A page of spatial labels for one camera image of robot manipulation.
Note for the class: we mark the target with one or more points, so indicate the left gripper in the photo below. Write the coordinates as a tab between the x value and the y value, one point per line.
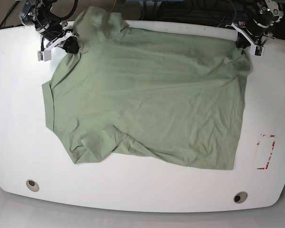
252	32

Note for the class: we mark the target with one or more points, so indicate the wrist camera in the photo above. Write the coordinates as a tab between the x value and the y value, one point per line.
256	50
44	56

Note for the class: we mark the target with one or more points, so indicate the left table grommet hole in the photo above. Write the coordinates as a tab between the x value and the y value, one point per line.
32	185

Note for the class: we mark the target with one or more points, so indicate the green t-shirt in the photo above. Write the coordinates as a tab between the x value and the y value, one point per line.
178	98

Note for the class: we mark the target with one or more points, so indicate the red tape marking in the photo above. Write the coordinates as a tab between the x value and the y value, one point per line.
264	149

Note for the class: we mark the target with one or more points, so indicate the table grommet hole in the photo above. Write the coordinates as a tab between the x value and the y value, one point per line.
32	185
240	197

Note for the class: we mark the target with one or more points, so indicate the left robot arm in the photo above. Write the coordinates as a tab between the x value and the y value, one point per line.
260	17

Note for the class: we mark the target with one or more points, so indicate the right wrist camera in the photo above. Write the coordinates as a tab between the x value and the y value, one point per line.
44	56

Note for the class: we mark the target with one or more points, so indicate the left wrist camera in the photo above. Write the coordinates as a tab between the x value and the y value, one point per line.
256	50

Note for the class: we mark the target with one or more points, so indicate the right table grommet hole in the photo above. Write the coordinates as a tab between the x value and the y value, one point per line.
240	197

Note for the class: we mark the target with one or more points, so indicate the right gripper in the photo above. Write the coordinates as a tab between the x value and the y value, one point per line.
66	39

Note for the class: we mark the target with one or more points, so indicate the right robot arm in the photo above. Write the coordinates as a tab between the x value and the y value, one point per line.
38	13

